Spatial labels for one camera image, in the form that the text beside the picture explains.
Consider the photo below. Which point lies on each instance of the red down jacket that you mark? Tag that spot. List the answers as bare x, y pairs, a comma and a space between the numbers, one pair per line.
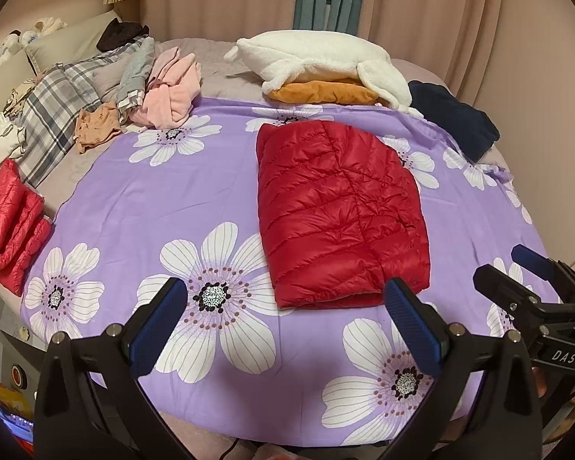
335, 211
9, 230

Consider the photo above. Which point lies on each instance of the pink curtain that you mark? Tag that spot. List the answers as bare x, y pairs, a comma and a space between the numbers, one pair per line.
211, 0

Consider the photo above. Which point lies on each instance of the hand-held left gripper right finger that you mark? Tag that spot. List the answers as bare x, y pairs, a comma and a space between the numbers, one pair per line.
414, 328

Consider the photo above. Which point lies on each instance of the pink garment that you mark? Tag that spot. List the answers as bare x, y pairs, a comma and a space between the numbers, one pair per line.
172, 91

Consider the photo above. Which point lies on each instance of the yellow packet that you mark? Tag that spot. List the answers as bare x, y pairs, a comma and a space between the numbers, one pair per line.
0, 393

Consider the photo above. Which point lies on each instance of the navy garment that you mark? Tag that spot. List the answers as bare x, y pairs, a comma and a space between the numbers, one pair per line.
455, 115

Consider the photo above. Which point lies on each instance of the blue screen device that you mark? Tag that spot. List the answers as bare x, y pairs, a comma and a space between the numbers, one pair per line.
12, 424

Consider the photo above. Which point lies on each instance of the purple floral bed sheet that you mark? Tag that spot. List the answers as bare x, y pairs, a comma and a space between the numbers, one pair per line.
148, 191

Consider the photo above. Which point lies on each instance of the printed cushion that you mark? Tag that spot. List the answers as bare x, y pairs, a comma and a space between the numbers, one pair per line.
19, 98

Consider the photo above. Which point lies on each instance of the grey box with red circle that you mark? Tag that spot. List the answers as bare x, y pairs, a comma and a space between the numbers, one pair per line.
21, 369

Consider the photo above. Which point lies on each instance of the white fleece garment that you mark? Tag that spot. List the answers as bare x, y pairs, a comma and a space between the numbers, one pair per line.
316, 52

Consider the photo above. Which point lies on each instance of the folded red down jacket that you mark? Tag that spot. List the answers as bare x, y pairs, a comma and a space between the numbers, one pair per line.
9, 230

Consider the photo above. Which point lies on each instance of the tan garment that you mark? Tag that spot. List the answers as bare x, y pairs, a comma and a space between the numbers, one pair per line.
96, 127

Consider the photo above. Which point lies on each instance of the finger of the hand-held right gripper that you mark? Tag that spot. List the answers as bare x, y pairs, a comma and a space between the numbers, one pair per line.
503, 288
532, 258

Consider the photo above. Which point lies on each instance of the orange garment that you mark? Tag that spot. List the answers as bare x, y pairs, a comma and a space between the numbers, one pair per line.
316, 92

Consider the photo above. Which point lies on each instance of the grey garment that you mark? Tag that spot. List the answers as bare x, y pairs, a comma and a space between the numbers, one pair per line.
136, 72

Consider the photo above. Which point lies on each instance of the beige pillow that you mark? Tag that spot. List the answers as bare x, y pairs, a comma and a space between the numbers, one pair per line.
72, 40

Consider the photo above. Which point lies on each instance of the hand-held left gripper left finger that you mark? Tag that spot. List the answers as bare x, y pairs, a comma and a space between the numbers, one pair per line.
158, 326

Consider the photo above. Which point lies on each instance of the black garment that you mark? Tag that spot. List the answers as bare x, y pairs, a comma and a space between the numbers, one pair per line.
120, 33

